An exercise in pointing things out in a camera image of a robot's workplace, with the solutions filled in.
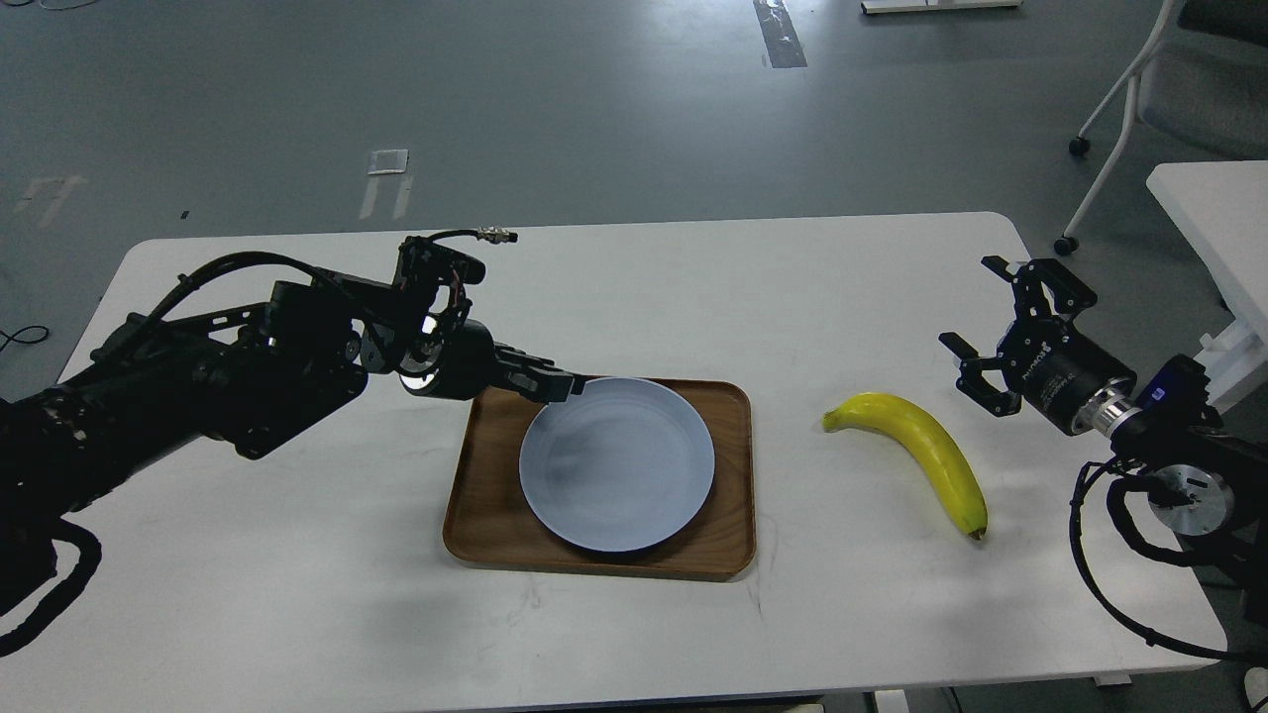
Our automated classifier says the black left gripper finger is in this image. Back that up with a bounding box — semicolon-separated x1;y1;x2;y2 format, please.
501;365;590;403
493;343;557;384

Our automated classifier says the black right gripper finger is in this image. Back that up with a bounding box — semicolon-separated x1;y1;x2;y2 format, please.
938;332;1019;417
980;255;1098;334

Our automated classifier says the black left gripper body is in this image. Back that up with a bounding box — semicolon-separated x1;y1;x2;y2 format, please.
399;320;503;401

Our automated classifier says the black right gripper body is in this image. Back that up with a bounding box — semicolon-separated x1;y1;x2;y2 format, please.
997;318;1137;435

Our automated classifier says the yellow banana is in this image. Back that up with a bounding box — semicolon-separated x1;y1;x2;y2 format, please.
820;392;989;540

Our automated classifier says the light blue round plate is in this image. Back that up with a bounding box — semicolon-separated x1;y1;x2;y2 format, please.
519;377;715;554

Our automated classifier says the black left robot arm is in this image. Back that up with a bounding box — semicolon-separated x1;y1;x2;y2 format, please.
1;231;587;656

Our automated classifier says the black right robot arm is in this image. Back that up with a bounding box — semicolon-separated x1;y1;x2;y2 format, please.
940;255;1265;667

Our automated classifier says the brown wooden tray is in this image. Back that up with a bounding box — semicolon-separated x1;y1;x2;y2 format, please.
443;378;758;582

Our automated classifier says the white office chair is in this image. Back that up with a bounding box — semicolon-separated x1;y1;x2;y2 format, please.
1052;1;1267;256

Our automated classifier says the white table base foot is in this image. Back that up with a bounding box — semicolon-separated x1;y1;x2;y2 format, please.
860;0;1026;15

